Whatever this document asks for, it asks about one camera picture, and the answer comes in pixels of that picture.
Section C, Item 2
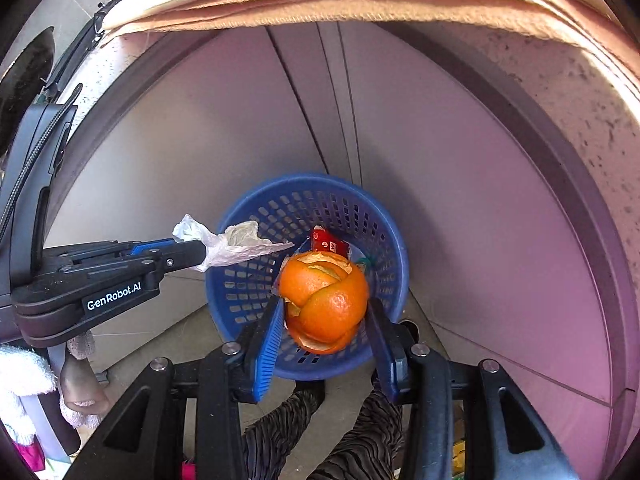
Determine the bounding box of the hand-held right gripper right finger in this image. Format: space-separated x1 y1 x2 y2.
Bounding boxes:
366 299 581 480

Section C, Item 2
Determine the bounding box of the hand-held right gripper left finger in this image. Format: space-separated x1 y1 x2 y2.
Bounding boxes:
62 296 287 480

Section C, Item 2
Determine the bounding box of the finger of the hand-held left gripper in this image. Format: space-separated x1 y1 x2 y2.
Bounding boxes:
117 237 202 260
149 241 209 277

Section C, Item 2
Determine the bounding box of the white plastic wrapper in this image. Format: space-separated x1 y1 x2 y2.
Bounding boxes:
172 214 296 273

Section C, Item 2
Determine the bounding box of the orange peel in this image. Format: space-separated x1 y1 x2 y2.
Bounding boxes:
277 251 371 356

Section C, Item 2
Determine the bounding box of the blue plastic basket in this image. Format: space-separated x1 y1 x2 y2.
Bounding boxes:
205 174 410 382

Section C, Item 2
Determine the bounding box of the red carton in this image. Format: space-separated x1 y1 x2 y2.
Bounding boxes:
309 227 351 256

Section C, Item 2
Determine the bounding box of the person's left forearm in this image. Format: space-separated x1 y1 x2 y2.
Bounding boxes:
0 344 57 461

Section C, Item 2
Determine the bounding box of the person's left hand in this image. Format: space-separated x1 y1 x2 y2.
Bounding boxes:
59 354 110 429

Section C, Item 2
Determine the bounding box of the person's left leg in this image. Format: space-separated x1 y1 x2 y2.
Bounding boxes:
242 382 327 480

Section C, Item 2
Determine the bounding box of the person's leg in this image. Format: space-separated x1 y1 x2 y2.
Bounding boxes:
242 382 327 480
310 385 404 480

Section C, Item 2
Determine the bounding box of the person's right leg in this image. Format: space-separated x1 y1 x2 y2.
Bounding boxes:
310 385 404 480

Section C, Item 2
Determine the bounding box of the black braided cable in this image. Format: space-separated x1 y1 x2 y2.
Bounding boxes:
0 84 84 242

